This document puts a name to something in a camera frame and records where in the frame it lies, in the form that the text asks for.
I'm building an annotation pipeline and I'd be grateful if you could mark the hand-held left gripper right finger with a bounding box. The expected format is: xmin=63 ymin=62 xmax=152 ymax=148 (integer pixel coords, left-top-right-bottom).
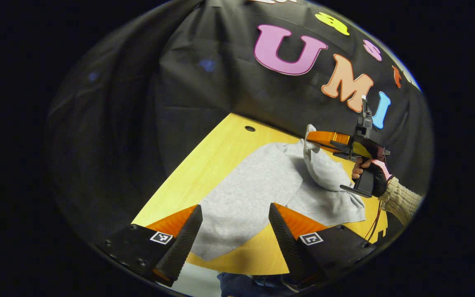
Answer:
xmin=268 ymin=203 xmax=377 ymax=289

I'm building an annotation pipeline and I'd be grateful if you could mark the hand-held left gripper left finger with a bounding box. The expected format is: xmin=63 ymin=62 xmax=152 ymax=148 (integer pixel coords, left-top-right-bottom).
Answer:
xmin=97 ymin=204 xmax=203 ymax=287

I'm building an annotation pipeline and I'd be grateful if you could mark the grey sweater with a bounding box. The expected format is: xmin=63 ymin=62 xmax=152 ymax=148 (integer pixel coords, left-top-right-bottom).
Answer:
xmin=191 ymin=125 xmax=367 ymax=261

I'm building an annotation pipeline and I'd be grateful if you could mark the person's blue jeans leg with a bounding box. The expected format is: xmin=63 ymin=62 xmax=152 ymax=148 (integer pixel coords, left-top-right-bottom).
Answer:
xmin=217 ymin=272 xmax=304 ymax=297

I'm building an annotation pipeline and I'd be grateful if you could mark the black backdrop cloth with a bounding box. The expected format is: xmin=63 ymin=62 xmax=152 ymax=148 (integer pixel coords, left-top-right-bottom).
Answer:
xmin=46 ymin=0 xmax=434 ymax=248

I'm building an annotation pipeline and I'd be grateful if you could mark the thin red cable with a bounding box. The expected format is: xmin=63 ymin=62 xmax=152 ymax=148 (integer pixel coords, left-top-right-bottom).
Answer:
xmin=363 ymin=201 xmax=383 ymax=243

